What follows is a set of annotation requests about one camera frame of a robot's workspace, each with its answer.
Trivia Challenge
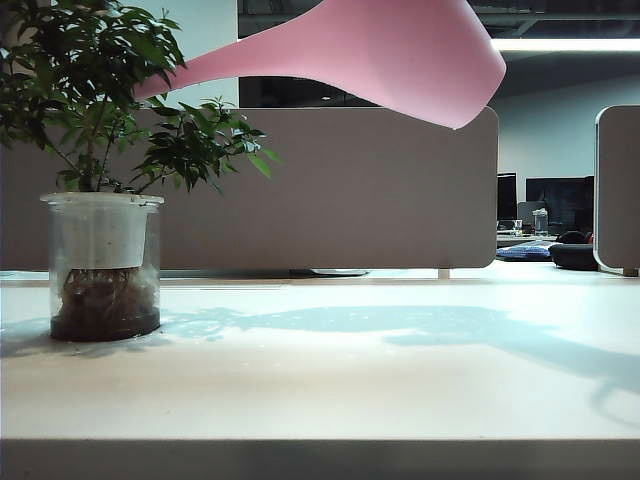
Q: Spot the pink plastic watering can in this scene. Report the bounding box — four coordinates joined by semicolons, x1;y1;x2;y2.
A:
132;0;507;132

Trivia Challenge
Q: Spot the clear glass plant pot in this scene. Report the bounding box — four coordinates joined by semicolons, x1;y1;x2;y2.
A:
39;192;165;343

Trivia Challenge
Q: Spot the green leafy plant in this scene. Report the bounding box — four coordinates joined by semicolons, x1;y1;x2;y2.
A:
0;0;282;197

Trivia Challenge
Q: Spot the wide beige desk divider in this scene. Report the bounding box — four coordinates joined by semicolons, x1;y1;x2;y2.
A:
0;105;500;279

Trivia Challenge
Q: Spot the slim black monitor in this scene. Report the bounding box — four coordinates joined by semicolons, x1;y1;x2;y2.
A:
497;172;518;222

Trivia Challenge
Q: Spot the blue checkered cushion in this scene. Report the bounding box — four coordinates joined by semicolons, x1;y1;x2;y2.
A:
496;239;557;263

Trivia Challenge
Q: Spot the white inner pot liner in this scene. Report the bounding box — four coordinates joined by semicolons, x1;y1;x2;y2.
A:
40;192;165;271

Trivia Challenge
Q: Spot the black computer monitor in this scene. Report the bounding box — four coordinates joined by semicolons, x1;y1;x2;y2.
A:
525;176;595;236

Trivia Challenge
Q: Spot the black round cushion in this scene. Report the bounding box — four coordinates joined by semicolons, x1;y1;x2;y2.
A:
548;230;600;272

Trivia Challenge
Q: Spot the narrow beige desk divider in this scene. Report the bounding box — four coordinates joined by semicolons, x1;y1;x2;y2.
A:
592;104;640;277

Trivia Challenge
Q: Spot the long ceiling light strip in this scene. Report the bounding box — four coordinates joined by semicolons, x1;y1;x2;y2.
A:
491;38;640;52

